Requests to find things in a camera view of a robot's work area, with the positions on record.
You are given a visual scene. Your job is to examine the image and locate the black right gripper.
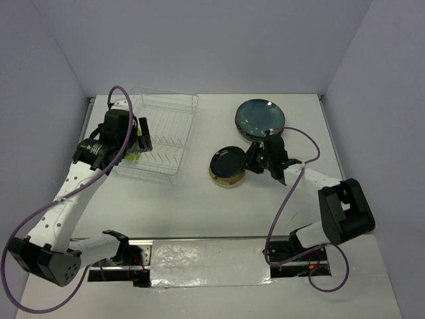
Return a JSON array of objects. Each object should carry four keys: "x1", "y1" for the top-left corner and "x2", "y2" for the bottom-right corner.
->
[{"x1": 236, "y1": 141, "x2": 274, "y2": 174}]

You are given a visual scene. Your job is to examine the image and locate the lime green plate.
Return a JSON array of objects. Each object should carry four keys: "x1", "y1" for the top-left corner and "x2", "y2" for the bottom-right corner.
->
[{"x1": 124, "y1": 128, "x2": 141, "y2": 160}]

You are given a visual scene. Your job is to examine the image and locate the black plate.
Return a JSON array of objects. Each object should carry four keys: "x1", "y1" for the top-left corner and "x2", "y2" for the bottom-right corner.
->
[{"x1": 209, "y1": 146, "x2": 246, "y2": 178}]

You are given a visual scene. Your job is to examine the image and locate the blue white floral plate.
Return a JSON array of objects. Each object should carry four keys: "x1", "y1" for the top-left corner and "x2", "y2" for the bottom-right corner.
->
[{"x1": 238, "y1": 128, "x2": 284, "y2": 142}]

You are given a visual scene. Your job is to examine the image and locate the cream small plate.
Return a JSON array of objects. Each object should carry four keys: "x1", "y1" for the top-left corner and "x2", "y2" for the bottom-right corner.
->
[{"x1": 209, "y1": 169, "x2": 246, "y2": 189}]

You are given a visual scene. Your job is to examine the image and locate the dark green plate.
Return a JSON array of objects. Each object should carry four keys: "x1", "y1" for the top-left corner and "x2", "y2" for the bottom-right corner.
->
[{"x1": 234, "y1": 98, "x2": 286, "y2": 135}]

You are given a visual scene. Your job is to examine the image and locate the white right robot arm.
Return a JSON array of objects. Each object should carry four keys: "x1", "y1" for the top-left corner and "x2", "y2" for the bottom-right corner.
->
[{"x1": 245, "y1": 135, "x2": 376, "y2": 260}]

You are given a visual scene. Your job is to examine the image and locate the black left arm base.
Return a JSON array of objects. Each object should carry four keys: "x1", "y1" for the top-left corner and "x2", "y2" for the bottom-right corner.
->
[{"x1": 87, "y1": 239, "x2": 153, "y2": 288}]

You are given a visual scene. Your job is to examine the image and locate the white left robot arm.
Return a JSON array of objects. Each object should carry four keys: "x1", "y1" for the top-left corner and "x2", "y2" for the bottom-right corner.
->
[{"x1": 7, "y1": 109, "x2": 153, "y2": 287}]

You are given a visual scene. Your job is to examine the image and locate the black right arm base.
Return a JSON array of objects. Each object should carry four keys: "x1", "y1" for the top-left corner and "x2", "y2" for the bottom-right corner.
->
[{"x1": 270, "y1": 241, "x2": 331, "y2": 279}]

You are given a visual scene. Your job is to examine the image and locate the silver foil sheet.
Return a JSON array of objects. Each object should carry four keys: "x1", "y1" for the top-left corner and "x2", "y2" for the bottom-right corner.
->
[{"x1": 150, "y1": 239, "x2": 272, "y2": 288}]

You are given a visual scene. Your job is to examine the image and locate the clear wire dish rack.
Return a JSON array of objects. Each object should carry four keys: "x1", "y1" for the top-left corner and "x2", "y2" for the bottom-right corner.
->
[{"x1": 114, "y1": 86, "x2": 199, "y2": 183}]

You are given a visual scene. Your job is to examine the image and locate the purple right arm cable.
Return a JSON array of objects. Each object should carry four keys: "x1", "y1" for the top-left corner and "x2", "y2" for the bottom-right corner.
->
[{"x1": 264, "y1": 126, "x2": 350, "y2": 293}]

